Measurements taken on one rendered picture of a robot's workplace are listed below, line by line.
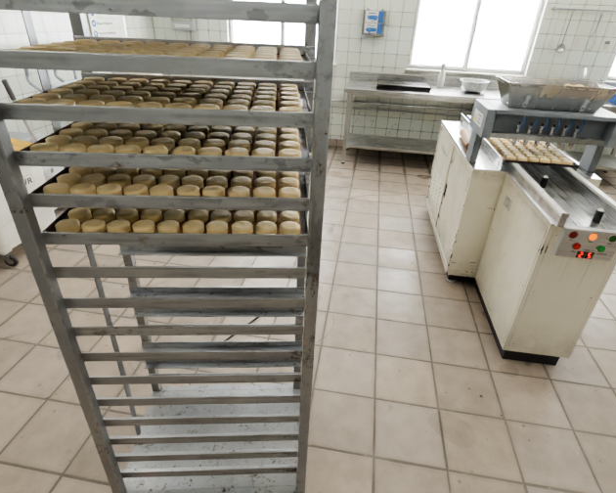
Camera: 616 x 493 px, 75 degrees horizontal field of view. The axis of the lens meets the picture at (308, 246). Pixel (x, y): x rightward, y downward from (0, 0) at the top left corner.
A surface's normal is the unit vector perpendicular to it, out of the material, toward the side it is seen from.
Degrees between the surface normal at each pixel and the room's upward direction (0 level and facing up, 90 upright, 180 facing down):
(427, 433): 0
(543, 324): 90
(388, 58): 90
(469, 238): 90
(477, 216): 90
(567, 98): 115
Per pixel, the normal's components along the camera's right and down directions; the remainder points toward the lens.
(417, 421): 0.04, -0.87
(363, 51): -0.16, 0.49
